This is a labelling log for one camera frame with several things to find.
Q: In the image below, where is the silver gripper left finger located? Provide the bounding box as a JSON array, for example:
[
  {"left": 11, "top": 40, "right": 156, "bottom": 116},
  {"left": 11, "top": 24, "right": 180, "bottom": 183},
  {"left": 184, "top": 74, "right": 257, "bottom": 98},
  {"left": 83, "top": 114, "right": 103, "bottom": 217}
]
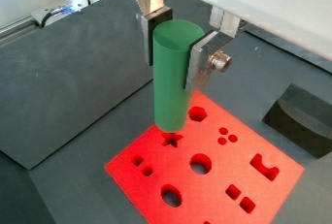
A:
[{"left": 136, "top": 0, "right": 173, "bottom": 66}]

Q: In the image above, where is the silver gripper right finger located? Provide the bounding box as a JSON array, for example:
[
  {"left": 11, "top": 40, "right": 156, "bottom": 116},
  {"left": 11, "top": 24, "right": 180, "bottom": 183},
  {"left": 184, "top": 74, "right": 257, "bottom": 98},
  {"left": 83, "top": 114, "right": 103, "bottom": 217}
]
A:
[{"left": 185, "top": 7, "right": 241, "bottom": 94}]

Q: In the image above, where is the grey raised platform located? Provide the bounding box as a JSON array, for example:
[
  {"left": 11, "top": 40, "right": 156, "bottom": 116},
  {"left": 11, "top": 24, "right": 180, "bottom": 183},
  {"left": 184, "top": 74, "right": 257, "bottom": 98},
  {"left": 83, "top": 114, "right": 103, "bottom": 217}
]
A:
[{"left": 0, "top": 0, "right": 152, "bottom": 169}]

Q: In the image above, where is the aluminium rail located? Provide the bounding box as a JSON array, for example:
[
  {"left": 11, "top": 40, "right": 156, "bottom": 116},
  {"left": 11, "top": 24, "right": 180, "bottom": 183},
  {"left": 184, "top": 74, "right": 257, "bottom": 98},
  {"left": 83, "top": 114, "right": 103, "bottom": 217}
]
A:
[{"left": 0, "top": 16, "right": 38, "bottom": 47}]

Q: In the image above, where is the black foam block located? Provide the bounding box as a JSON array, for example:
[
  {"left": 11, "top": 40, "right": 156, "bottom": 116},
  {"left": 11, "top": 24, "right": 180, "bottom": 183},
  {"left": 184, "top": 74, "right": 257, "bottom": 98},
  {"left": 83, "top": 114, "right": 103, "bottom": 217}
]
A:
[{"left": 263, "top": 84, "right": 332, "bottom": 158}]

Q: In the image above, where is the green cylinder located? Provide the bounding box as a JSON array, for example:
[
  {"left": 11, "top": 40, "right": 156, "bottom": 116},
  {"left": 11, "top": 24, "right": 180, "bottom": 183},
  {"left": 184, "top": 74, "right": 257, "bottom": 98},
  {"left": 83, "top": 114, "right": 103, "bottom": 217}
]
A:
[{"left": 153, "top": 19, "right": 204, "bottom": 132}]

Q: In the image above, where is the red shape sorter board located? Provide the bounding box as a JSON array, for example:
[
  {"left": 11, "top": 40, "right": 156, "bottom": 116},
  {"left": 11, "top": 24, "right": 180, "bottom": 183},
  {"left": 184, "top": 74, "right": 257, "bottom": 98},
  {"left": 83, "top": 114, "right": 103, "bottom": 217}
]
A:
[{"left": 105, "top": 93, "right": 304, "bottom": 224}]

